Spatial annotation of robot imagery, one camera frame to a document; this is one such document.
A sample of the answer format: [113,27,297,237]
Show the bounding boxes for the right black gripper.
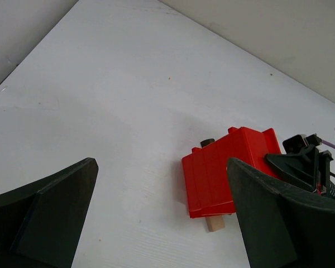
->
[265,147,335,200]

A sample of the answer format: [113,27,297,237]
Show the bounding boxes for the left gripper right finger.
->
[227,158,335,267]

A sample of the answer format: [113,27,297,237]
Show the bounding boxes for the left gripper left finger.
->
[0,158,98,267]

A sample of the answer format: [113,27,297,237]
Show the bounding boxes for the light long wood block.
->
[205,216,226,232]

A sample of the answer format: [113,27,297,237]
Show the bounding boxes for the red plastic bin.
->
[181,127,281,218]

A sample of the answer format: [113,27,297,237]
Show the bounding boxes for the dark brown wood block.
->
[200,138,215,148]

